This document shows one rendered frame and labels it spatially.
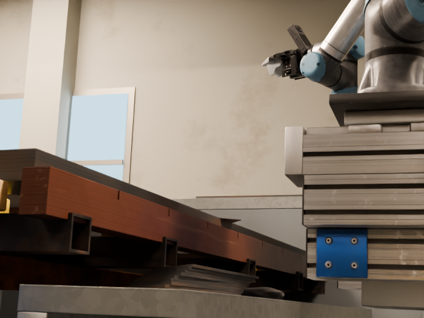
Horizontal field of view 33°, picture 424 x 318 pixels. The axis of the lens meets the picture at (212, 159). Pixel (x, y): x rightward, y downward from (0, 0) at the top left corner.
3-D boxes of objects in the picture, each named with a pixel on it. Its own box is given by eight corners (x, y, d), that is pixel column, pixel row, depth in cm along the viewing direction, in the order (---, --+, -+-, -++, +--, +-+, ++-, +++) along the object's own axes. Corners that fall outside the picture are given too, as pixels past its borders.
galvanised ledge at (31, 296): (17, 310, 82) (19, 284, 83) (298, 317, 201) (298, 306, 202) (178, 318, 75) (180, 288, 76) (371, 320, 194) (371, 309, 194)
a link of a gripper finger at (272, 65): (257, 77, 234) (280, 72, 227) (256, 60, 234) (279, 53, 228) (264, 79, 236) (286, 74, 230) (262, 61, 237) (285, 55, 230)
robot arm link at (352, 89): (318, 95, 210) (319, 59, 212) (340, 104, 218) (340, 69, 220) (342, 91, 205) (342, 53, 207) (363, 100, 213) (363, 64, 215)
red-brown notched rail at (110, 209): (17, 214, 90) (23, 166, 91) (314, 281, 238) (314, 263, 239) (45, 214, 88) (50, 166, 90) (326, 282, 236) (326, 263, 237)
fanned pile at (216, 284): (73, 288, 92) (75, 256, 93) (191, 298, 128) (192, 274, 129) (161, 291, 88) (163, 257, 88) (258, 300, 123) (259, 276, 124)
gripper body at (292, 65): (279, 77, 227) (311, 70, 219) (277, 50, 228) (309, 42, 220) (294, 80, 232) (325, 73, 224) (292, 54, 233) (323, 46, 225)
